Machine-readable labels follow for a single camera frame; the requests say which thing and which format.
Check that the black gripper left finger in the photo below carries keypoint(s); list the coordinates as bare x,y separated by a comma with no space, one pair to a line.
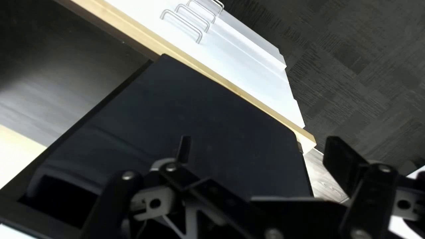
176,194

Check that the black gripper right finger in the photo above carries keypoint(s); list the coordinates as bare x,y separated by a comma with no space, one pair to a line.
376,199

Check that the black panel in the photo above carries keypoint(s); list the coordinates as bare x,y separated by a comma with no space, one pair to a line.
199,123

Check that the white counter with wooden top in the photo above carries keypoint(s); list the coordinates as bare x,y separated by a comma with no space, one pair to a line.
247,57

